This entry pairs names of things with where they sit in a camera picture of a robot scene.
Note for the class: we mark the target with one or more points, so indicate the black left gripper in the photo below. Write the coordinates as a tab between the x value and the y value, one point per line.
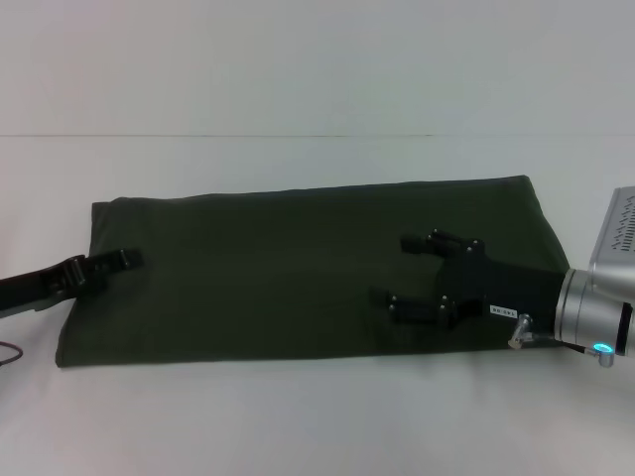
49	282

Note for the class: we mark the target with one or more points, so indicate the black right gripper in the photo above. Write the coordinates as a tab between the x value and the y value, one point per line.
501	292

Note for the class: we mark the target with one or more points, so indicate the dark green t-shirt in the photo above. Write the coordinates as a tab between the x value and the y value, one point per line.
273	277

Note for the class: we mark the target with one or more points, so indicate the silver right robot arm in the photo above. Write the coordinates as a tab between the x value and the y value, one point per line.
590	317

